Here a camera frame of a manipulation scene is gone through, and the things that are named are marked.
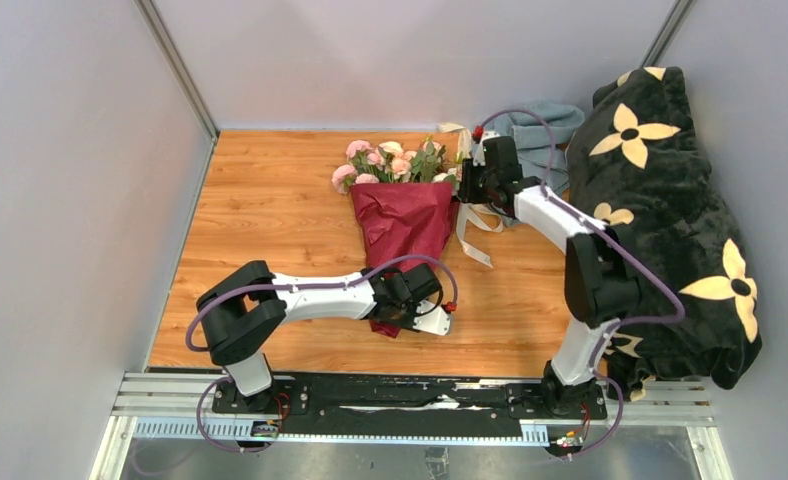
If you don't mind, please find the white rose stem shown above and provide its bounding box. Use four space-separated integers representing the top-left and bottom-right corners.
431 166 462 196

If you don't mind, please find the dark red wrapping paper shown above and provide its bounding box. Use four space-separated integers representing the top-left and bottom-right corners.
349 183 459 338

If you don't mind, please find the pink rose stem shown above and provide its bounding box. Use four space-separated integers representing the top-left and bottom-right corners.
331 140 417 194

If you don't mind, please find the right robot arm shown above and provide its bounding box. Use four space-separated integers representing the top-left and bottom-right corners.
458 133 641 418

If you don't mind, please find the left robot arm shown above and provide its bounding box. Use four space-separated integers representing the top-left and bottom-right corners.
185 255 459 413

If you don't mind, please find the cream printed ribbon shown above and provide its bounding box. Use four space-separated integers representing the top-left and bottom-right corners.
437 122 505 268

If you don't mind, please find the blue towel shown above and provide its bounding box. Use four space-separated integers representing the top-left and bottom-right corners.
481 100 585 194

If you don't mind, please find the black flower-pattern blanket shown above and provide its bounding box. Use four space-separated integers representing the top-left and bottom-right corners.
566 67 762 401

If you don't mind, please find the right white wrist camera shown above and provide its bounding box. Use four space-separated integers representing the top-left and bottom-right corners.
471 126 500 166

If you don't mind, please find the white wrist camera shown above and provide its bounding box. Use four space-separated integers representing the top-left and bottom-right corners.
471 126 500 166
409 300 454 336

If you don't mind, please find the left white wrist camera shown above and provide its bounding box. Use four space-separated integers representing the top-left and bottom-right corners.
409 300 454 336

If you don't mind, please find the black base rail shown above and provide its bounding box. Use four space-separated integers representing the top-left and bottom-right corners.
211 372 607 438

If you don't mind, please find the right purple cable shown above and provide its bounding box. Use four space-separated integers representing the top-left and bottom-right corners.
477 108 687 460

